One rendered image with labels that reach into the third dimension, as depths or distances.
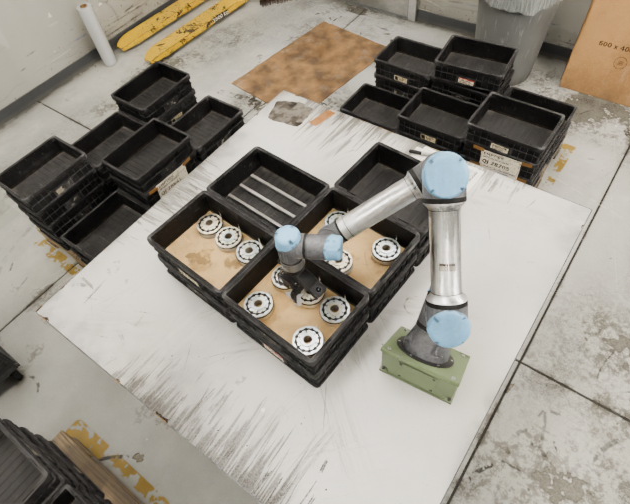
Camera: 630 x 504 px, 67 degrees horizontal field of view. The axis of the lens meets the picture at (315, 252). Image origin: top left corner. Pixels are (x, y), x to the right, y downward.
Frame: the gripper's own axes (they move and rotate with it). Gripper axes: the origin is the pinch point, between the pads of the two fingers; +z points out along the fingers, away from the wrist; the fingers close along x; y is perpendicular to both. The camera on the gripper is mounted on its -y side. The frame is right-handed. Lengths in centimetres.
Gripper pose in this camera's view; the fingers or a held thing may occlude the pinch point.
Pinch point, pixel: (305, 299)
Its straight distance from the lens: 164.1
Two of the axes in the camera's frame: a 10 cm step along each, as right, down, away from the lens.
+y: -7.8, -4.7, 4.2
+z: 0.9, 5.8, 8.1
